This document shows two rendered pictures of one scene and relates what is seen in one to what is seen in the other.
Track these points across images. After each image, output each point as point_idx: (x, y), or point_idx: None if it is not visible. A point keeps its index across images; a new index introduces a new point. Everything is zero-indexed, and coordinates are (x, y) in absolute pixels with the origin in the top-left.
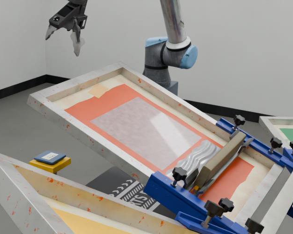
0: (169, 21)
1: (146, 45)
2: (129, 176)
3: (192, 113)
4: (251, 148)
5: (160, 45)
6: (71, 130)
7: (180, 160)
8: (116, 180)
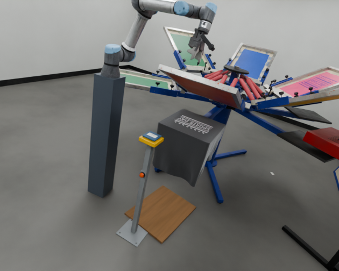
0: (140, 34)
1: (114, 51)
2: (170, 121)
3: None
4: None
5: (120, 50)
6: (238, 97)
7: None
8: (176, 124)
